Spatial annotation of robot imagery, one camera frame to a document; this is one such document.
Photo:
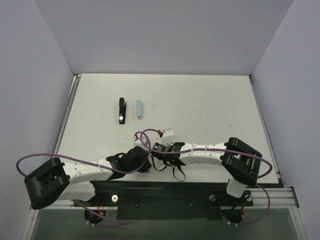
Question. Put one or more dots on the small white staple tray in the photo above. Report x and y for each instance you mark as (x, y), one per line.
(158, 164)

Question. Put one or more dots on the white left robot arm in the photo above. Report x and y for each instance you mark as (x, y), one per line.
(57, 180)

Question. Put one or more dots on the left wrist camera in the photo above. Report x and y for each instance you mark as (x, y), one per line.
(138, 143)

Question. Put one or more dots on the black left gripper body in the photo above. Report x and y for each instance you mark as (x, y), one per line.
(145, 164)

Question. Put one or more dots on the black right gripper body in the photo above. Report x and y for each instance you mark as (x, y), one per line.
(166, 159)

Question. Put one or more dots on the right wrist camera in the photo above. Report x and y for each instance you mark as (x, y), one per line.
(168, 137)

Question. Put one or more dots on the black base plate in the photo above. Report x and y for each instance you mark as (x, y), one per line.
(149, 200)

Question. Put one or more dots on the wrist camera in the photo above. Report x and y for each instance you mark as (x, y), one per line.
(138, 143)
(168, 137)

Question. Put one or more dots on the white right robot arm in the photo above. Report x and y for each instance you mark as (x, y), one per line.
(238, 158)

